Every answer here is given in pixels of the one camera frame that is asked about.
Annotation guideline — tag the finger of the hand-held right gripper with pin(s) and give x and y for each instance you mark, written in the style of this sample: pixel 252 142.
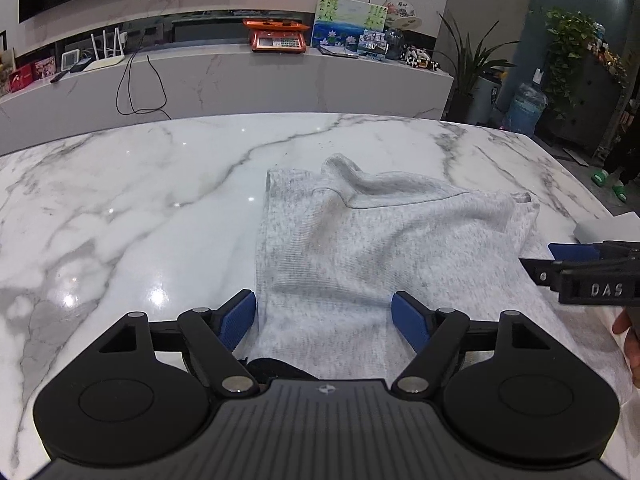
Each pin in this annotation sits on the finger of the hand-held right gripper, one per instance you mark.
pixel 542 274
pixel 570 251

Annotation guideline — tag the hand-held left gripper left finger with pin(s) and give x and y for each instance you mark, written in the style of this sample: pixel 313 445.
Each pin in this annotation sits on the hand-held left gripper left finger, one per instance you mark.
pixel 235 322

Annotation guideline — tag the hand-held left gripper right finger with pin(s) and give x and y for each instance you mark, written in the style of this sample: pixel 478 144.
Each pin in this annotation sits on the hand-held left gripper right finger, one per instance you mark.
pixel 410 322

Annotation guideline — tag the grey knit sweater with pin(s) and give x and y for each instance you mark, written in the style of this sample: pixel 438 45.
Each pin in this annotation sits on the grey knit sweater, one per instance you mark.
pixel 350 245

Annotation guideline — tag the person's right hand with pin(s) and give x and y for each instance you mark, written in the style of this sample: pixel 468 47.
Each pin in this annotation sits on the person's right hand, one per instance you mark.
pixel 631 345

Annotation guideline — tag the green slipper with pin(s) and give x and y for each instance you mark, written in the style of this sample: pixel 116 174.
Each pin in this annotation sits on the green slipper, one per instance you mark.
pixel 600 177
pixel 620 193

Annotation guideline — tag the dark drawer cabinet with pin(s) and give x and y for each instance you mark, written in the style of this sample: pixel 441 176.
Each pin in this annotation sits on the dark drawer cabinet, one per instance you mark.
pixel 587 110

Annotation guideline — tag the blue water jug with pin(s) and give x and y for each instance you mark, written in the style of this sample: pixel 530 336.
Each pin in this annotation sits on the blue water jug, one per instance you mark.
pixel 524 110

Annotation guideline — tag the leafy green plant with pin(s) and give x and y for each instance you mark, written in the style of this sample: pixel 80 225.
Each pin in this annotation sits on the leafy green plant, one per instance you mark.
pixel 575 45

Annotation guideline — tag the tall potted plant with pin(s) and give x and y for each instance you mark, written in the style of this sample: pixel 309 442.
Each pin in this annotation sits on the tall potted plant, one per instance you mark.
pixel 465 65

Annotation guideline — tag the black and white toy figures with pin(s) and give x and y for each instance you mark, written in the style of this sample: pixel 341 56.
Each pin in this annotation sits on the black and white toy figures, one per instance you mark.
pixel 422 58

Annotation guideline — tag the long white marble cabinet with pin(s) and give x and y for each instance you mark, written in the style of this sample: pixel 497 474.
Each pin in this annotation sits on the long white marble cabinet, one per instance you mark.
pixel 250 77

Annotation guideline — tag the glass dome jar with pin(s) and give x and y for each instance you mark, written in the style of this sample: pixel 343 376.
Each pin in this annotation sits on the glass dome jar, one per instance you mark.
pixel 395 42

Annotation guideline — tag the dark tablet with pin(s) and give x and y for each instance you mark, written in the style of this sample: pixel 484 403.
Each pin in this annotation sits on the dark tablet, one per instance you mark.
pixel 337 51

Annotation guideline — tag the printed photo stand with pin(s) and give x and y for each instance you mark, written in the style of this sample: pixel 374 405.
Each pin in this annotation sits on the printed photo stand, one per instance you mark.
pixel 374 42

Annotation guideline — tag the orange toy cash register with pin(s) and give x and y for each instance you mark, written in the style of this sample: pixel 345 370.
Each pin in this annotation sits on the orange toy cash register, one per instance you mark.
pixel 276 37

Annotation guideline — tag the round paper fan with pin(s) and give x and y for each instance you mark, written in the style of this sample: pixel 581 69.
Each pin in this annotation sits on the round paper fan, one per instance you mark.
pixel 402 14

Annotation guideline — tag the white router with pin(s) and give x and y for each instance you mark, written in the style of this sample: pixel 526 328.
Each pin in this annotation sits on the white router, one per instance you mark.
pixel 105 57

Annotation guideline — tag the black remote control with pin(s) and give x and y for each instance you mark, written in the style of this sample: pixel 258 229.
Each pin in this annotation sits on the black remote control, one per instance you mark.
pixel 58 77

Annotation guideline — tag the lotus pond painting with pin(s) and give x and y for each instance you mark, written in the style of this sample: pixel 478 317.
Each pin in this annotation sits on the lotus pond painting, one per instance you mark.
pixel 347 22

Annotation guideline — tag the pink gift box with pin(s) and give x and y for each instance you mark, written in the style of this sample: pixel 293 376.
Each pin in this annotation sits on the pink gift box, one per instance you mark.
pixel 44 68

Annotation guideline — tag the red gift box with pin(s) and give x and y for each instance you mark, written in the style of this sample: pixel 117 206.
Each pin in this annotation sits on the red gift box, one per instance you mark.
pixel 21 80

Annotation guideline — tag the small photo frame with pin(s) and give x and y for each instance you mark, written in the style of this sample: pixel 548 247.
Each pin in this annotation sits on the small photo frame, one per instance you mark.
pixel 70 59

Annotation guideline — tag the framed wall certificate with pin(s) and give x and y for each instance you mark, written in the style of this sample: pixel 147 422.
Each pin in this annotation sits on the framed wall certificate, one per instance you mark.
pixel 2 41

